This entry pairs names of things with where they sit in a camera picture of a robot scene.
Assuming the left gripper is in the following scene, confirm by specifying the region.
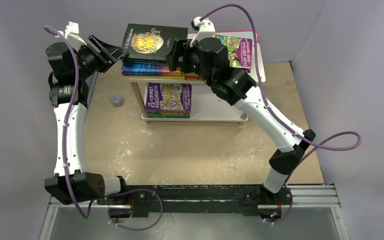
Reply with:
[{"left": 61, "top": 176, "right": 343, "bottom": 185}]
[{"left": 73, "top": 35, "right": 126, "bottom": 81}]

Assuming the Jane Eyre book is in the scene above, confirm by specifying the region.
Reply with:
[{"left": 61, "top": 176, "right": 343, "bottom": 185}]
[{"left": 121, "top": 62, "right": 184, "bottom": 78}]

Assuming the black Moon Sixpence book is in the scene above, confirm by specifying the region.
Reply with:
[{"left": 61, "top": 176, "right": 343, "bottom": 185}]
[{"left": 121, "top": 23, "right": 188, "bottom": 64}]

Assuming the yellow book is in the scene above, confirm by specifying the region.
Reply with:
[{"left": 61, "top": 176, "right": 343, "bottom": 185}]
[{"left": 125, "top": 76, "right": 185, "bottom": 81}]

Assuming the purple Treehouse book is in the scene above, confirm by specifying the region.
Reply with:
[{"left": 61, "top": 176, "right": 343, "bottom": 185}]
[{"left": 145, "top": 82, "right": 192, "bottom": 113}]

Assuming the dark green Treehouse book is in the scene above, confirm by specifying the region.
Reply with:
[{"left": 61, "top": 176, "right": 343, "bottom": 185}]
[{"left": 147, "top": 115, "right": 190, "bottom": 119}]

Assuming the orange Treehouse book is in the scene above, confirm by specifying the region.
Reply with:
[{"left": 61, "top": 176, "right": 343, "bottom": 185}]
[{"left": 146, "top": 111, "right": 191, "bottom": 116}]

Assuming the Nineteen Eighty-Four blue book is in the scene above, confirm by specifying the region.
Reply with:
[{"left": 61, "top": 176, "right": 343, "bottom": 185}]
[{"left": 122, "top": 59, "right": 168, "bottom": 67}]

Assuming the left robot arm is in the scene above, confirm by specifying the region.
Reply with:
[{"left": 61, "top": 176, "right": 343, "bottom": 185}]
[{"left": 44, "top": 35, "right": 129, "bottom": 205}]

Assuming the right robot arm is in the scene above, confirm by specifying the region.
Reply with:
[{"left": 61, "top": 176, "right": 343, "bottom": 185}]
[{"left": 165, "top": 37, "right": 316, "bottom": 204}]

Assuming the small clear plastic cup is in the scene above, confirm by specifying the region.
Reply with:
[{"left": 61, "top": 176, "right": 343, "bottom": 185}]
[{"left": 108, "top": 92, "right": 124, "bottom": 108}]

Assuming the white two-tier metal shelf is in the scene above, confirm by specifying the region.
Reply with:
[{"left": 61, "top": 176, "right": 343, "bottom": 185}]
[{"left": 124, "top": 42, "right": 267, "bottom": 124}]

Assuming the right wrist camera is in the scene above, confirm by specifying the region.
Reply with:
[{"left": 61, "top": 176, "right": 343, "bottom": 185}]
[{"left": 189, "top": 16, "right": 216, "bottom": 48}]

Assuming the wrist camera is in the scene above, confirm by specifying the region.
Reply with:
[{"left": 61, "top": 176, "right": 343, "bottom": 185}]
[
  {"left": 57, "top": 21, "right": 87, "bottom": 51},
  {"left": 189, "top": 16, "right": 216, "bottom": 48}
]

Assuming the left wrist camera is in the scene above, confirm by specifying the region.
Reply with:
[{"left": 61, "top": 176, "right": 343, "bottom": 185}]
[{"left": 57, "top": 21, "right": 87, "bottom": 51}]

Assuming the black aluminium base frame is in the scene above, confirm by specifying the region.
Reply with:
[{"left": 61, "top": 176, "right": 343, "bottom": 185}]
[{"left": 49, "top": 184, "right": 340, "bottom": 220}]

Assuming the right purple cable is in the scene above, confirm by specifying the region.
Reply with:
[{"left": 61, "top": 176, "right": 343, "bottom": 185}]
[{"left": 200, "top": 3, "right": 362, "bottom": 226}]

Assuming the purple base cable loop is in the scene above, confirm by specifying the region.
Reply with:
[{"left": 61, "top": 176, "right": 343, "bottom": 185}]
[{"left": 108, "top": 188, "right": 164, "bottom": 232}]

